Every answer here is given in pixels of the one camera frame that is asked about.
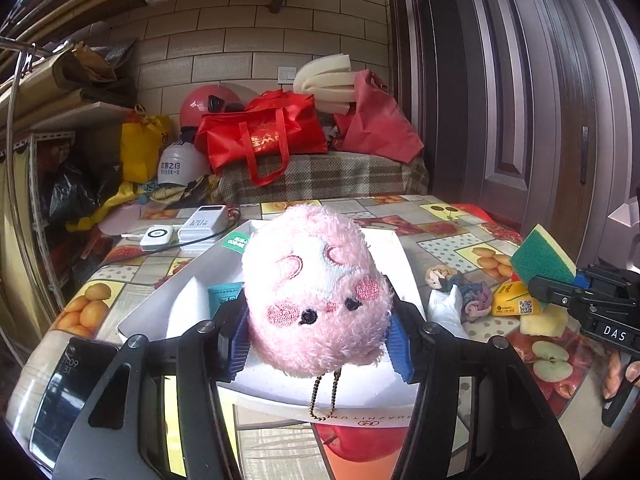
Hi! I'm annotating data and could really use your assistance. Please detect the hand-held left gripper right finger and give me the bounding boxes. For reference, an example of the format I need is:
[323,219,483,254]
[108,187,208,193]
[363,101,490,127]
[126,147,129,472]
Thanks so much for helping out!
[385,297,581,480]

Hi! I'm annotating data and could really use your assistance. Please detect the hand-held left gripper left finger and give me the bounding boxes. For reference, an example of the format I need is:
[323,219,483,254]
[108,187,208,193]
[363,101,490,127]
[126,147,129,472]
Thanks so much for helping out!
[52,290,251,480]

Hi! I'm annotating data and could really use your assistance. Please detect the green and yellow sponge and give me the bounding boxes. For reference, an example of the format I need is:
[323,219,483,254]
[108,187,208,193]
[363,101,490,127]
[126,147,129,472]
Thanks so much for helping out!
[510,223,577,286]

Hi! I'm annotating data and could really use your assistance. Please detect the yellow tissue packet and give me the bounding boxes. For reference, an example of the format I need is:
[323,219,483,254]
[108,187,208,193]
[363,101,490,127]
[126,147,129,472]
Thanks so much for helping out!
[491,280,543,317]

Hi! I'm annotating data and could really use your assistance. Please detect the teal packet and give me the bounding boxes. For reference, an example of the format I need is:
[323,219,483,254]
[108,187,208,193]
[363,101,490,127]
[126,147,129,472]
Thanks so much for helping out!
[206,282,247,321]

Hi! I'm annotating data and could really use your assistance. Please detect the white sock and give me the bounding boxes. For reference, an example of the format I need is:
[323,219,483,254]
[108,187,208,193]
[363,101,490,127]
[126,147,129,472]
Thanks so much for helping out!
[427,284,470,338]

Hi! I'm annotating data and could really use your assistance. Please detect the blue purple braided rope knot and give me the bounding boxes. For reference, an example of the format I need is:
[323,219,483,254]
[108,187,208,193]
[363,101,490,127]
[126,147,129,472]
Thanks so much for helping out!
[450,271,497,322]

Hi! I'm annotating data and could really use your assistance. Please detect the beige braided rope knot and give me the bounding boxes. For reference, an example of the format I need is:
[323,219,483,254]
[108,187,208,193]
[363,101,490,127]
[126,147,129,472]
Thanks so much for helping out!
[425,266,458,291]

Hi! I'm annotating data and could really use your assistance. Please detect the white cardboard box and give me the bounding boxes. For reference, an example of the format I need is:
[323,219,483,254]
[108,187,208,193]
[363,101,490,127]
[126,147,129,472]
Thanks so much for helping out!
[116,217,426,433]

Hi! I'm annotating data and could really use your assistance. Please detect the pink plush toy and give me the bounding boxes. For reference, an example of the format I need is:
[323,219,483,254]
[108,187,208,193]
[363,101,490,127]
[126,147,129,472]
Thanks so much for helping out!
[241,204,396,423]

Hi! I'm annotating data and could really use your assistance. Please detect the purple embossed metal door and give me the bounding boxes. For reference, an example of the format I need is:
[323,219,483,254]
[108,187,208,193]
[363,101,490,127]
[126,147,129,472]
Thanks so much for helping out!
[606,199,640,243]

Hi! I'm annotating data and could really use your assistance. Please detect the green label card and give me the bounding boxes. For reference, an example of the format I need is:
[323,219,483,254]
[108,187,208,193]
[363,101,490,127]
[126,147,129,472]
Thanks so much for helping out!
[220,231,251,253]

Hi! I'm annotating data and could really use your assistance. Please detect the red printed flat bag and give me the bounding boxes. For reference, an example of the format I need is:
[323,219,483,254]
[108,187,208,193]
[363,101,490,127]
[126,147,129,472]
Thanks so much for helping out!
[447,202,523,241]

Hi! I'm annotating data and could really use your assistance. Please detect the fruit print tablecloth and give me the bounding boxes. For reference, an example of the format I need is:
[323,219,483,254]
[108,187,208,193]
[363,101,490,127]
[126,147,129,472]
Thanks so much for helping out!
[5,194,640,480]

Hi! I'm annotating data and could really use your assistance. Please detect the white power bank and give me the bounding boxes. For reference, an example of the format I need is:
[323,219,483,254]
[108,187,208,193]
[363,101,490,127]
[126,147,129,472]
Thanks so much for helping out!
[178,205,231,243]

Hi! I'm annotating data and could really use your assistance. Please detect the small white charger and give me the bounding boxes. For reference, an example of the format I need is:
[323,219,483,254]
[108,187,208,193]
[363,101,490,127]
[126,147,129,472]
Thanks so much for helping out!
[139,226,177,253]

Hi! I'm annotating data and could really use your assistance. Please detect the patterned cloth pile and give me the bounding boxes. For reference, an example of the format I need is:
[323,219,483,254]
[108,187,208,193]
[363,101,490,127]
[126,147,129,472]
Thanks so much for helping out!
[137,175,221,211]

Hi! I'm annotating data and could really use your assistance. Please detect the black smartphone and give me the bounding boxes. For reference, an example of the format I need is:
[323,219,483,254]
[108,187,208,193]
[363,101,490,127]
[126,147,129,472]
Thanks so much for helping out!
[27,337,118,471]

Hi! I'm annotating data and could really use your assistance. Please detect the yellow cloth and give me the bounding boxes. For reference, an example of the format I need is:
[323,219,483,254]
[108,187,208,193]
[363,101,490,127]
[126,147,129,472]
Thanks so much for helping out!
[65,180,151,233]

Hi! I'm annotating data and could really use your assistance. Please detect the white helmet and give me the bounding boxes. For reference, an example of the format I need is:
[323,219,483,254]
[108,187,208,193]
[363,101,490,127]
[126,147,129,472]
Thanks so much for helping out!
[157,141,213,188]

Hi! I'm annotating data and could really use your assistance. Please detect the plaid covered bench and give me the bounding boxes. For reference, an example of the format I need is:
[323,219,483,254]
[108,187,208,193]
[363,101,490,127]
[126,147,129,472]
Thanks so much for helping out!
[217,147,431,206]

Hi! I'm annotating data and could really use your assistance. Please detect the yellow bag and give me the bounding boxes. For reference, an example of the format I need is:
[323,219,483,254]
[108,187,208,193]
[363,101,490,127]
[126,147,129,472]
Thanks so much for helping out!
[120,104,173,185]

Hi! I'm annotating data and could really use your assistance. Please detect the purple panelled door leaf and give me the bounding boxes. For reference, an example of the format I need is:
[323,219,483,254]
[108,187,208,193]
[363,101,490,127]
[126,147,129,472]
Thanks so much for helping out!
[420,0,561,221]

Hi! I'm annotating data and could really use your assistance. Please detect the black plastic bag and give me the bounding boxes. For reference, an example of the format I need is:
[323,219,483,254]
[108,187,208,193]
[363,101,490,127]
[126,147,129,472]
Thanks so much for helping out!
[42,152,123,226]

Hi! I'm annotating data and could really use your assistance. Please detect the pinkish red cloth bag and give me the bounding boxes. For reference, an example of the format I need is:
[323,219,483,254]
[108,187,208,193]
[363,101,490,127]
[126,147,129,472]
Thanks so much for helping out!
[332,70,426,165]

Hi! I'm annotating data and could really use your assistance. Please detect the red helmet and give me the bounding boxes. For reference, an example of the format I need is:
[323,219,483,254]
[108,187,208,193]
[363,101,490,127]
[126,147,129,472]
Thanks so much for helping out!
[178,85,251,133]

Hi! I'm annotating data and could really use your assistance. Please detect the cream foam sheets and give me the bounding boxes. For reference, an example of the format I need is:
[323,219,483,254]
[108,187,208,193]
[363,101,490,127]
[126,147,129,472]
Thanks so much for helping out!
[292,56,368,116]

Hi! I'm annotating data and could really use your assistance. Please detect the metal shelf rack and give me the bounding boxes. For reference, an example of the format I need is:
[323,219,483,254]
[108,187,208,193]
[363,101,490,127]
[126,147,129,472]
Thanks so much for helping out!
[0,100,131,321]

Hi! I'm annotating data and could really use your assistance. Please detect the brown cardboard pieces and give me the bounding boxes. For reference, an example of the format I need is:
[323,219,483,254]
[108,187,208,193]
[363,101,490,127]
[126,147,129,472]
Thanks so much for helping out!
[50,40,138,106]

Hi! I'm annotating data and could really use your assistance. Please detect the black door handle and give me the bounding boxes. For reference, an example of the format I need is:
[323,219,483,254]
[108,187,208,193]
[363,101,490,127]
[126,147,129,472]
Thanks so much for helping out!
[579,125,590,185]

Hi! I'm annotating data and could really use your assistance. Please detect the red tote bag with handles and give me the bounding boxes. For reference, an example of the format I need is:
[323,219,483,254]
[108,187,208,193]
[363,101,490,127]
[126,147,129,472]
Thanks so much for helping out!
[194,89,330,188]

